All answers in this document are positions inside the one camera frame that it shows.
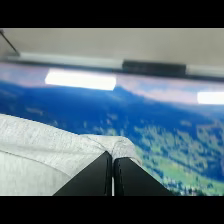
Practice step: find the grey garment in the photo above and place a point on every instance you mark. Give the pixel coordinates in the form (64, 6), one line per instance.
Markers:
(43, 156)

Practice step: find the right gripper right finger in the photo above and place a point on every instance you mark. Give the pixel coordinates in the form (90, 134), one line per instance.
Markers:
(136, 181)

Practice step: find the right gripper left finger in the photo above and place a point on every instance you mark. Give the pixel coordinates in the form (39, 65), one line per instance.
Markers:
(93, 180)

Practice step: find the silver frame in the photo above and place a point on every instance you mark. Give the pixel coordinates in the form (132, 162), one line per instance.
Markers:
(100, 61)

